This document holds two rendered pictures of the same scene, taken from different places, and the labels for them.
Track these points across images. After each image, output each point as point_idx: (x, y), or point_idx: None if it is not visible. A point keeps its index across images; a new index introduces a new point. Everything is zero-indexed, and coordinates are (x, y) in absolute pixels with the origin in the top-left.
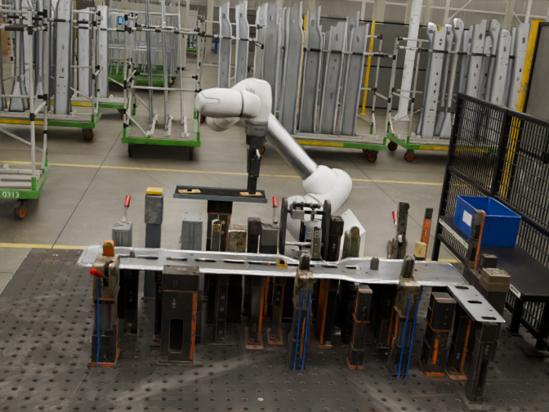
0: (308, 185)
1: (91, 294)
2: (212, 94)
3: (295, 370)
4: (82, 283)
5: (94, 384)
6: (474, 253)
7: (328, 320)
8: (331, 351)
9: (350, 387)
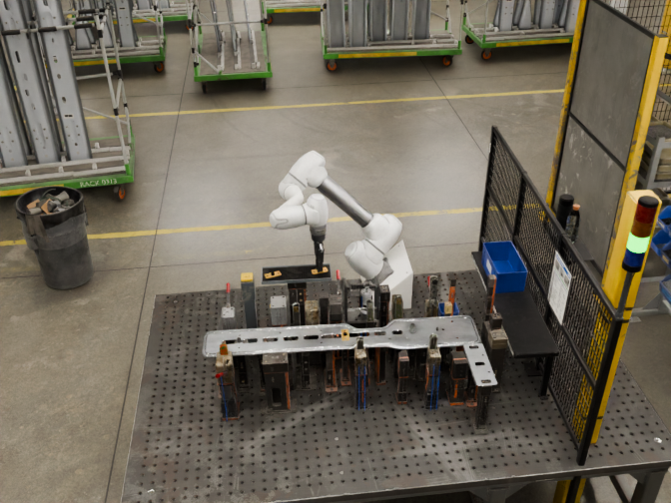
0: (365, 234)
1: None
2: (282, 216)
3: (359, 409)
4: (202, 333)
5: (228, 436)
6: (489, 304)
7: (381, 368)
8: (385, 387)
9: (396, 421)
